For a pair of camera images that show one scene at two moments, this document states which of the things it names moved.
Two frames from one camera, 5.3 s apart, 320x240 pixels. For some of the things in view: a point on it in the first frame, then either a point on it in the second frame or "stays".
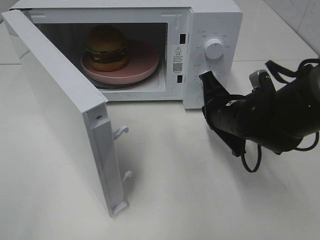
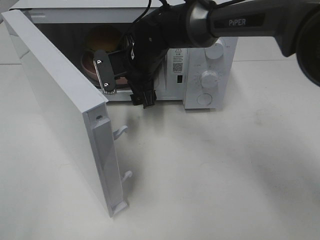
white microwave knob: [214, 48] stays
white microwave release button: [200, 100] stays
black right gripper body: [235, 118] -> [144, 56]
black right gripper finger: [213, 89] -> [149, 98]
